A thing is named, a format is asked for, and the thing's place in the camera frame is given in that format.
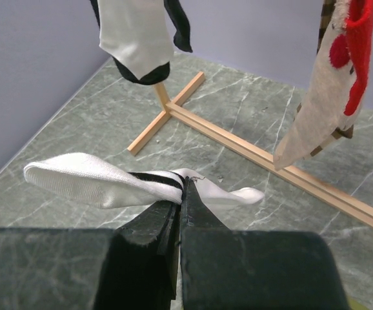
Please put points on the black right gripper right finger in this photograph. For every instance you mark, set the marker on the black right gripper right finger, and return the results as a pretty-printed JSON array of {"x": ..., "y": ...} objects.
[{"x": 223, "y": 268}]

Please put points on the white sock with black stripes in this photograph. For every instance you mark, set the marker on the white sock with black stripes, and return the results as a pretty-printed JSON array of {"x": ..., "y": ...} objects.
[{"x": 135, "y": 33}]

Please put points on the red and beige sock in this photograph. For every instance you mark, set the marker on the red and beige sock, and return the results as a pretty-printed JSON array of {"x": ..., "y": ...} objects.
[{"x": 328, "y": 97}]

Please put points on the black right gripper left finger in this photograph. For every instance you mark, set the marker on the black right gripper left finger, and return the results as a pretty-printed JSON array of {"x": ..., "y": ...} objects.
[{"x": 132, "y": 267}]

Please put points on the wooden drying rack frame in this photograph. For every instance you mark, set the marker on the wooden drying rack frame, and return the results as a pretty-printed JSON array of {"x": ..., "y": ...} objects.
[{"x": 317, "y": 188}]

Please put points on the brown striped sock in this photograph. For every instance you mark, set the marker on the brown striped sock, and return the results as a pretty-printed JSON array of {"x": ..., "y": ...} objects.
[{"x": 326, "y": 48}]

